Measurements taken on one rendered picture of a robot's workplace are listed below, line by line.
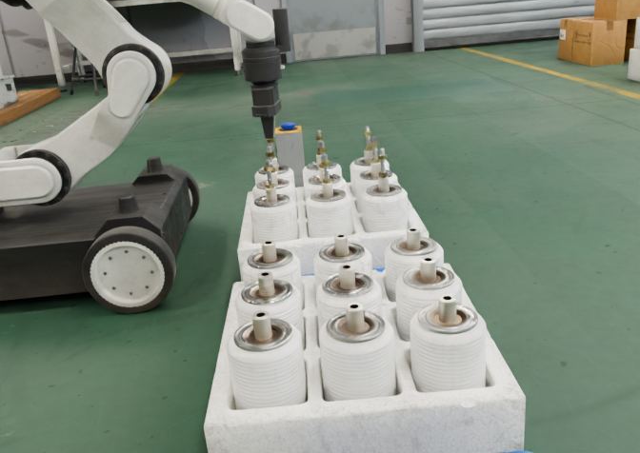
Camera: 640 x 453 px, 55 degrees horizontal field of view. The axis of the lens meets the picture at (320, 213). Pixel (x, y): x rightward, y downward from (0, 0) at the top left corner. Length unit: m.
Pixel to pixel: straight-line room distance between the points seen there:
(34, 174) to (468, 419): 1.17
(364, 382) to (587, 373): 0.51
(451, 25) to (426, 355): 5.84
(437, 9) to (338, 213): 5.32
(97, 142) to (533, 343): 1.09
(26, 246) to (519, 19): 5.81
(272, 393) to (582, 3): 6.44
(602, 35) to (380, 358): 4.24
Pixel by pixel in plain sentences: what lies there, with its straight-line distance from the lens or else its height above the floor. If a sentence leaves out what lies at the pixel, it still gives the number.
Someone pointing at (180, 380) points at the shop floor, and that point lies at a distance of 1.20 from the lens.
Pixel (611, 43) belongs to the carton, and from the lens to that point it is 4.90.
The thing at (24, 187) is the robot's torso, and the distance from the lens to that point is 1.63.
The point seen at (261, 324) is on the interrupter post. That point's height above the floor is 0.27.
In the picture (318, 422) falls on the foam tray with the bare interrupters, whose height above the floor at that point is 0.17.
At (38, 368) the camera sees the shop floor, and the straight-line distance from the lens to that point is 1.37.
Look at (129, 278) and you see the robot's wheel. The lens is 1.45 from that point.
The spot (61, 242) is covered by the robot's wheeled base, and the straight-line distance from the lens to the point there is 1.51.
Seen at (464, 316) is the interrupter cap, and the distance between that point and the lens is 0.81.
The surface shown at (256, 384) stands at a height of 0.21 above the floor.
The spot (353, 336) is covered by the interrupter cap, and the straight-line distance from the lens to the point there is 0.77.
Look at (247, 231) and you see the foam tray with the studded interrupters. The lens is 1.33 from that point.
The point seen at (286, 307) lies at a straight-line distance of 0.87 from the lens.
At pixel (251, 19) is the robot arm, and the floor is 0.61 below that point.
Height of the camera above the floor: 0.66
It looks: 20 degrees down
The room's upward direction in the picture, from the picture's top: 5 degrees counter-clockwise
